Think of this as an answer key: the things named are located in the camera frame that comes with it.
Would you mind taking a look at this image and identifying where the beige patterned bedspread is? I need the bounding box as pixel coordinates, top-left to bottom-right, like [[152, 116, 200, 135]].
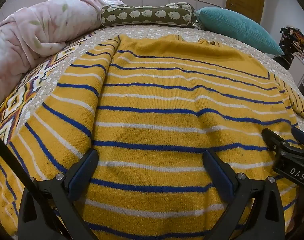
[[0, 26, 304, 160]]

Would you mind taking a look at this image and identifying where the olive hedgehog print bolster pillow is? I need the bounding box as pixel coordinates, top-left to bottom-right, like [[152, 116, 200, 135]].
[[100, 2, 197, 28]]

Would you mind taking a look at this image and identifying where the brown wooden door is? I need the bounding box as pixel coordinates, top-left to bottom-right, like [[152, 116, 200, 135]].
[[226, 0, 267, 25]]

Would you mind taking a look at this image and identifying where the pile of dark clothes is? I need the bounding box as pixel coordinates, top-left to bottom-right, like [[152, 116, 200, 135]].
[[279, 26, 304, 55]]

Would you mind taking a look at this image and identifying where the teal ribbed pillow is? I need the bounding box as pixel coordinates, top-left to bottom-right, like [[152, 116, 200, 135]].
[[196, 7, 285, 56]]

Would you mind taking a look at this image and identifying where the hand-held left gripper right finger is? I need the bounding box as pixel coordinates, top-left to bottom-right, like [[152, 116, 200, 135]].
[[203, 150, 285, 240]]

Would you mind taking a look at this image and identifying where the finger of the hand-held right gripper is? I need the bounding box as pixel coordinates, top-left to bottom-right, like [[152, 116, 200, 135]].
[[262, 128, 290, 155], [291, 127, 304, 153]]

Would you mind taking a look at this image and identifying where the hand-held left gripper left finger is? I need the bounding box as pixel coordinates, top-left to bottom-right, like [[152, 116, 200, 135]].
[[18, 148, 100, 240]]

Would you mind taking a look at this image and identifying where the pink floral comforter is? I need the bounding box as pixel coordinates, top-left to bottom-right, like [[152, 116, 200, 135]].
[[0, 0, 126, 115]]

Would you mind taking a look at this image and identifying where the yellow striped sweater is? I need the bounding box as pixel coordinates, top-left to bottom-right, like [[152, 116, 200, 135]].
[[0, 34, 304, 240]]

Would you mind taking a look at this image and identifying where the white shelf unit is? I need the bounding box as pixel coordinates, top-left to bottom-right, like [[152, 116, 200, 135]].
[[288, 44, 304, 103]]

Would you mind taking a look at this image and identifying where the black cable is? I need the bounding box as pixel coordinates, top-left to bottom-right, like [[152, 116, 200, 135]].
[[0, 131, 97, 240]]

